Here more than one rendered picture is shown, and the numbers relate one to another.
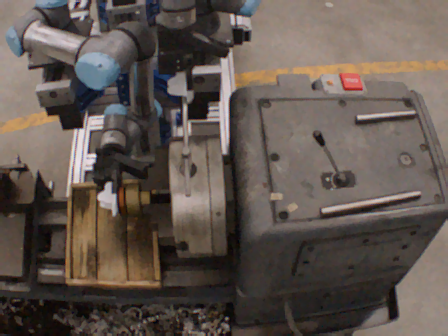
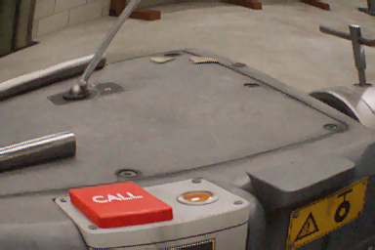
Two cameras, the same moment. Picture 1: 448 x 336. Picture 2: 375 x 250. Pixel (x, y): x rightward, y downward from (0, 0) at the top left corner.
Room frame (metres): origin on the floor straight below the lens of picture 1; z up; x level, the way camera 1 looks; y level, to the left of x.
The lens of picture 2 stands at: (1.61, -0.58, 1.52)
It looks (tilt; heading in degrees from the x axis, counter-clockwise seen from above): 17 degrees down; 156
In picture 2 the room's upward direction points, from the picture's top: 2 degrees counter-clockwise
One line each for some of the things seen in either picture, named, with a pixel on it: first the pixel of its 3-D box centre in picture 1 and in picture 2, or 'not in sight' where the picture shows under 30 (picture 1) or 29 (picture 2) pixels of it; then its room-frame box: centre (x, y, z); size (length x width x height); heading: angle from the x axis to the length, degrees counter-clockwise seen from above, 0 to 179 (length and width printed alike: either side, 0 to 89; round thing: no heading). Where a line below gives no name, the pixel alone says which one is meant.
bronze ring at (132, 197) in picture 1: (135, 200); not in sight; (0.72, 0.23, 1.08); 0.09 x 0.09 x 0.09; 4
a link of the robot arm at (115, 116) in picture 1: (114, 124); not in sight; (0.98, 0.32, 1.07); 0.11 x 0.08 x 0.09; 4
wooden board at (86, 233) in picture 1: (110, 234); not in sight; (0.71, 0.34, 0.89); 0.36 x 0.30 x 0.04; 4
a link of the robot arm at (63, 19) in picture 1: (51, 9); not in sight; (1.30, 0.58, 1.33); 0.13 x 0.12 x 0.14; 147
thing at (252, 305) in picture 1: (307, 272); not in sight; (0.78, -0.32, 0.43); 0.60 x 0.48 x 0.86; 94
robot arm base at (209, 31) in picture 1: (197, 14); not in sight; (1.33, 0.09, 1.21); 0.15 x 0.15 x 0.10
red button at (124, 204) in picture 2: (351, 82); (117, 210); (0.99, -0.35, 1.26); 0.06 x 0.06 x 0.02; 4
